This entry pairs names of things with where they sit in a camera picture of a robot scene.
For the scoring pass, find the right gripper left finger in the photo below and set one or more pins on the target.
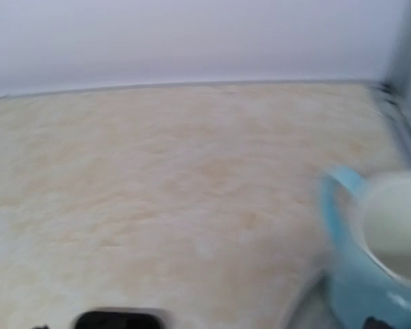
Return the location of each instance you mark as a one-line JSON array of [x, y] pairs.
[[40, 327]]

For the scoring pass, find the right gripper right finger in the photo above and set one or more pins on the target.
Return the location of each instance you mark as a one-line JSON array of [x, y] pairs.
[[373, 323]]

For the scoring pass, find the black phone case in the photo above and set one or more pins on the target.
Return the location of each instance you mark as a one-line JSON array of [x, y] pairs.
[[111, 318]]

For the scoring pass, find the blue cup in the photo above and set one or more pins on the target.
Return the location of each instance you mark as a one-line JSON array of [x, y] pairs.
[[368, 221]]

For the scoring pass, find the right aluminium frame post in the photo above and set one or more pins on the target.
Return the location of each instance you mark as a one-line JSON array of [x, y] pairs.
[[393, 95]]

